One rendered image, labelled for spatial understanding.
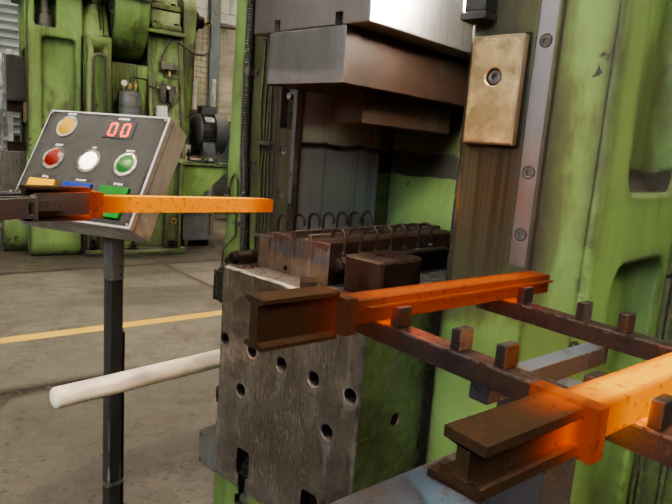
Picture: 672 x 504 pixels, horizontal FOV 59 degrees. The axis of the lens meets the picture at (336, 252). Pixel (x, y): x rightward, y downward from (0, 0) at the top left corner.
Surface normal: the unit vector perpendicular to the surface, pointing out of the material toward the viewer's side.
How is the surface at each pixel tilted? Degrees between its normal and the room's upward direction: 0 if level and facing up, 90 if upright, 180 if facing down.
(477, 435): 0
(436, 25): 90
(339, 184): 90
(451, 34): 90
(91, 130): 60
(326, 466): 90
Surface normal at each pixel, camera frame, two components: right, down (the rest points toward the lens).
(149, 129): -0.24, -0.37
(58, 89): 0.53, 0.17
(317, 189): 0.72, 0.18
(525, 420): 0.07, -0.98
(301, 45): -0.69, 0.07
